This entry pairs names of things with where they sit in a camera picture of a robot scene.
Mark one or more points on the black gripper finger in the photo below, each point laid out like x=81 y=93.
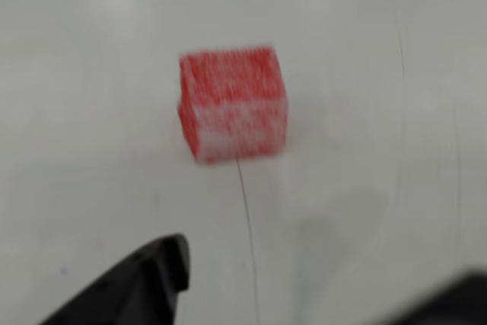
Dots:
x=129 y=287
x=460 y=302

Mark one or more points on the red foam cube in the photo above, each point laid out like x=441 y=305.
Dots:
x=232 y=104

